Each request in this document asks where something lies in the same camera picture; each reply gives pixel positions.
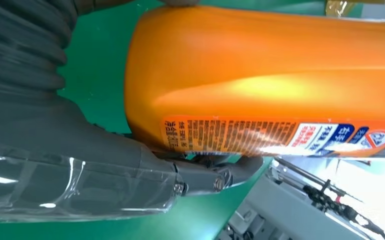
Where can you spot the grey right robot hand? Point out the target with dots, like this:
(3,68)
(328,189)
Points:
(80,172)

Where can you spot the grey robot stand machine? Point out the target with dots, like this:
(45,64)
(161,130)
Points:
(278,212)

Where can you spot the yellow taped cardboard box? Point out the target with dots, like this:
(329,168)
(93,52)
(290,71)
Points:
(345,6)

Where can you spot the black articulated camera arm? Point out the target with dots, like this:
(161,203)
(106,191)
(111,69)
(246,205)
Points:
(325,195)

